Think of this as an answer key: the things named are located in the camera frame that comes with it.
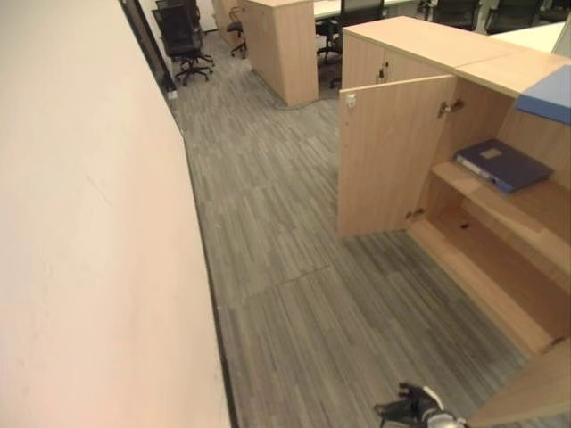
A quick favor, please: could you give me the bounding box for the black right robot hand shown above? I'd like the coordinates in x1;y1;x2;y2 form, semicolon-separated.
373;382;444;425

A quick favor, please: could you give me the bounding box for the plain wooden cabinet door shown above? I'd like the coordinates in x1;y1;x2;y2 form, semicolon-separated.
467;342;571;428

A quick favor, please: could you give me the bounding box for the open wooden office cabinet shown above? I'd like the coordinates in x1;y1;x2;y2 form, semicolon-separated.
406;44;571;357

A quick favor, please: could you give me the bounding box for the wooden cabinet shelf board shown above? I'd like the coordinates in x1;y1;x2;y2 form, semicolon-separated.
429;160;571;278

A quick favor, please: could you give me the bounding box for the wooden cabinet door with latch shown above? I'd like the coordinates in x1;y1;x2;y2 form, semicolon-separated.
336;74;459;238

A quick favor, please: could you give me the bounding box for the light blue folder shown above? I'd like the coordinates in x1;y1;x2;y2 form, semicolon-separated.
514;63;571;124

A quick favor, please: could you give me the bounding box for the closed wooden cabinet with lock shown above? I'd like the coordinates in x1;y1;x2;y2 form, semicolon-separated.
342;15;526;91

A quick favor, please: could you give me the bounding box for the black office chair under desk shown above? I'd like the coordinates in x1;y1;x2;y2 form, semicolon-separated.
315;17;344;89

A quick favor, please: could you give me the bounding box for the tall wooden partition cabinet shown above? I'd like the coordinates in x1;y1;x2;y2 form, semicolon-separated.
242;0;320;108

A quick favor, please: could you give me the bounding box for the white office desk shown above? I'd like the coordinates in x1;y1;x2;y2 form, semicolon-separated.
311;0;425;21

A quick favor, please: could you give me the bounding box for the small black office chair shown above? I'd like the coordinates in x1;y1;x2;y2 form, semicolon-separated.
226;7;249;60

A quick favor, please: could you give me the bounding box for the black mesh office chair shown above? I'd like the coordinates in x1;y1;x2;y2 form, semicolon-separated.
151;0;216;86

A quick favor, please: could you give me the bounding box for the white desk top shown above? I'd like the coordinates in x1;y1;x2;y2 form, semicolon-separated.
489;21;568;55

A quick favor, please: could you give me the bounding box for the black mesh chair backrest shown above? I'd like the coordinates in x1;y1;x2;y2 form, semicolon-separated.
483;0;543;36
339;0;385;20
431;0;482;32

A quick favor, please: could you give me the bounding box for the dark blue ring binder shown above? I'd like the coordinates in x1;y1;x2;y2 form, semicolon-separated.
453;138;555;195

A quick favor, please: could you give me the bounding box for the dark door frame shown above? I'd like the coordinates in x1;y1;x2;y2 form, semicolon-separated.
120;0;176;92

